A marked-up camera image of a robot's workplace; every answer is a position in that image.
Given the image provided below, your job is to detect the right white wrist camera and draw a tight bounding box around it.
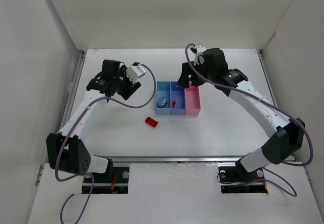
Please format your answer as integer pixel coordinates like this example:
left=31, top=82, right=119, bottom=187
left=190, top=44, right=207, bottom=66

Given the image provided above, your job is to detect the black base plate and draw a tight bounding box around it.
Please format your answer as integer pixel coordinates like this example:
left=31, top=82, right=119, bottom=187
left=217, top=164, right=268, bottom=194
left=92, top=163, right=130, bottom=194

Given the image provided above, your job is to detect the aluminium rail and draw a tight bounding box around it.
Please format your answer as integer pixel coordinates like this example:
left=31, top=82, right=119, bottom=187
left=103, top=156, right=241, bottom=163

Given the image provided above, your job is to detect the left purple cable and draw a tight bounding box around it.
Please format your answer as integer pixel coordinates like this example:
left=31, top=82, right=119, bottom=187
left=55, top=63, right=156, bottom=223

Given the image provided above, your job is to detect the dark blue container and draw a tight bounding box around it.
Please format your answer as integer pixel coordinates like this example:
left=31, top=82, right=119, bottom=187
left=170, top=81, right=186, bottom=115

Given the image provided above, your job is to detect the large red lego brick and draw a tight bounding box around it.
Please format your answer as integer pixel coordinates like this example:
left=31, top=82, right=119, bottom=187
left=145, top=117, right=158, bottom=128

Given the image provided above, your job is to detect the purple flower top lego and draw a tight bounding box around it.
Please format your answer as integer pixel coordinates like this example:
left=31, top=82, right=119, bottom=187
left=157, top=97, right=168, bottom=108

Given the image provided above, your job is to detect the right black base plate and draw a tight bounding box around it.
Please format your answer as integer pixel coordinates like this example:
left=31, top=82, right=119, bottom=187
left=217, top=164, right=268, bottom=194

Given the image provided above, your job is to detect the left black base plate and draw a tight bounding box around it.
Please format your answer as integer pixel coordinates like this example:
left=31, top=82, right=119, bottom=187
left=92, top=163, right=130, bottom=194

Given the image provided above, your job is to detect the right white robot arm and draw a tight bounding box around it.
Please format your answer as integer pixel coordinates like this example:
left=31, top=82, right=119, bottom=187
left=178, top=44, right=305, bottom=178

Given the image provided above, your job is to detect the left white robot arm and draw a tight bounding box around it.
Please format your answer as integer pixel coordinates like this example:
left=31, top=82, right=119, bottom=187
left=46, top=60, right=146, bottom=177

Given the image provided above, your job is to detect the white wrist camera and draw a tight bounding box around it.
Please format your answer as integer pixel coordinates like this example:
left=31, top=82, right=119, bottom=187
left=190, top=44, right=207, bottom=66
left=126, top=62, right=146, bottom=82

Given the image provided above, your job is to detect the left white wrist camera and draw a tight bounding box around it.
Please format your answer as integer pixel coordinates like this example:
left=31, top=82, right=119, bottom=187
left=126, top=62, right=146, bottom=82

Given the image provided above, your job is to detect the light blue container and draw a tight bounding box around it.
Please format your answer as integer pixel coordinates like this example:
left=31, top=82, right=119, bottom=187
left=155, top=81, right=171, bottom=115

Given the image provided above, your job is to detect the pink container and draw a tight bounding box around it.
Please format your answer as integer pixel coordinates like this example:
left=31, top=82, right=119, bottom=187
left=185, top=86, right=201, bottom=116

